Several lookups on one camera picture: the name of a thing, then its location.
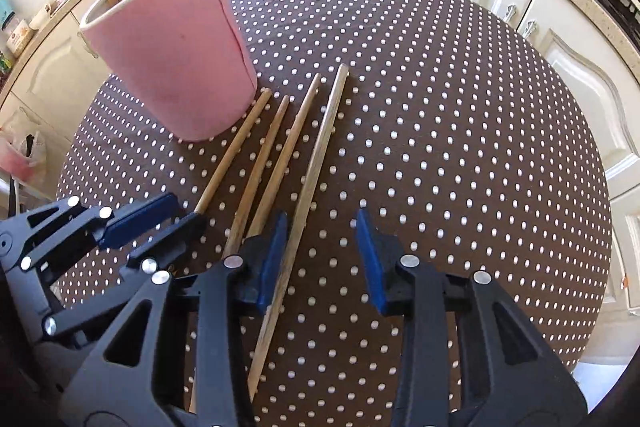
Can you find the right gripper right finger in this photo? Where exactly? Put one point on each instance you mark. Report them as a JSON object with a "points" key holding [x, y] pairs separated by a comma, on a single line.
{"points": [[470, 356]]}

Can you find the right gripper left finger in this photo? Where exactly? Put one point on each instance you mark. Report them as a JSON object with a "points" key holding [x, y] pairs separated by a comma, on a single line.
{"points": [[174, 355]]}

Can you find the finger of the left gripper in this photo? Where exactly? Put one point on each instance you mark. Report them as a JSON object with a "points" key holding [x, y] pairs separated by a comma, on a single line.
{"points": [[54, 237], [164, 249]]}

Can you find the pink cup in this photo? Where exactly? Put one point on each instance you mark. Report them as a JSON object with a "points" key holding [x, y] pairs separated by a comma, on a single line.
{"points": [[185, 60]]}

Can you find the brown polka dot tablecloth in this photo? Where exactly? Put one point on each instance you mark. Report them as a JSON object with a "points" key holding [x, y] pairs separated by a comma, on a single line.
{"points": [[459, 139]]}

